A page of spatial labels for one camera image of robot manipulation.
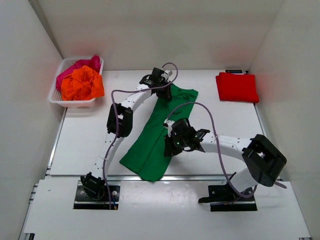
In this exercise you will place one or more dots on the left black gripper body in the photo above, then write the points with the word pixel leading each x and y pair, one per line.
pixel 163 92

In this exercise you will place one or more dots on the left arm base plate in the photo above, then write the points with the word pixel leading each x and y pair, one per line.
pixel 85 201

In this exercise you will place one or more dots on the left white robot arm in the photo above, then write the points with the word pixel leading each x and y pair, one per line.
pixel 120 124

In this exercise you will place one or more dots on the white plastic basket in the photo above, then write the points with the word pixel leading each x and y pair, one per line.
pixel 55 96

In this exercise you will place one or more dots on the aluminium rail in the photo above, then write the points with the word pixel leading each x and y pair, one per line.
pixel 170 178

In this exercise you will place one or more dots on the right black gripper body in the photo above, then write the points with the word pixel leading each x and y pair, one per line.
pixel 175 144

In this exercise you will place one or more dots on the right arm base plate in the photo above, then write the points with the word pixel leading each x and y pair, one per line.
pixel 222 198

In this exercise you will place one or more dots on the orange t shirt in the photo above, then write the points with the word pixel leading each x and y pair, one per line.
pixel 83 84

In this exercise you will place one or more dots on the pink t shirt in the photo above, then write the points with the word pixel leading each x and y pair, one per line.
pixel 94 62

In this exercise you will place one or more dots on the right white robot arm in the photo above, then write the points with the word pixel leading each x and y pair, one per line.
pixel 264 162

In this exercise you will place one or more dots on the small black device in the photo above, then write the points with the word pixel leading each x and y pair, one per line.
pixel 234 71

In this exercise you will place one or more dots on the folded red t shirt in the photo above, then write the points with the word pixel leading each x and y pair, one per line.
pixel 237 87

